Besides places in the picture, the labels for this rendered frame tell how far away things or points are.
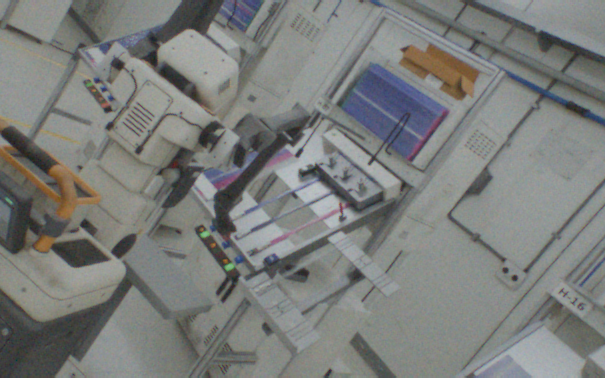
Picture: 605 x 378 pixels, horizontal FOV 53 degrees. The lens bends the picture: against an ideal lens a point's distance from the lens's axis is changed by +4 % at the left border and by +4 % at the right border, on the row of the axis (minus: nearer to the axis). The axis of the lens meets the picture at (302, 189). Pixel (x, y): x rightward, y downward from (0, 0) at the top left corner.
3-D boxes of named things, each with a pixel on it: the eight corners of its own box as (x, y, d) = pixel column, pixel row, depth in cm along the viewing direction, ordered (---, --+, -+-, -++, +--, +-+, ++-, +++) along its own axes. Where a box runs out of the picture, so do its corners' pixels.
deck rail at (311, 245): (257, 281, 234) (256, 271, 230) (254, 278, 235) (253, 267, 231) (394, 209, 262) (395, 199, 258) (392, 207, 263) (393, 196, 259)
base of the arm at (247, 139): (215, 125, 169) (246, 149, 166) (233, 113, 174) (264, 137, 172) (210, 145, 176) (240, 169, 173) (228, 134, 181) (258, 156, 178)
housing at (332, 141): (384, 212, 262) (386, 188, 253) (322, 156, 293) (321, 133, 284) (398, 205, 266) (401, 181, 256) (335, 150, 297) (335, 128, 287)
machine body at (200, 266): (215, 407, 268) (292, 299, 256) (155, 302, 313) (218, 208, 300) (304, 402, 317) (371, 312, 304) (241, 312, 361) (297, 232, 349)
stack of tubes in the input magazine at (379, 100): (408, 160, 253) (447, 108, 248) (338, 106, 285) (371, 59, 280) (422, 168, 262) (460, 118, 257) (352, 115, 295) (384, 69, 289)
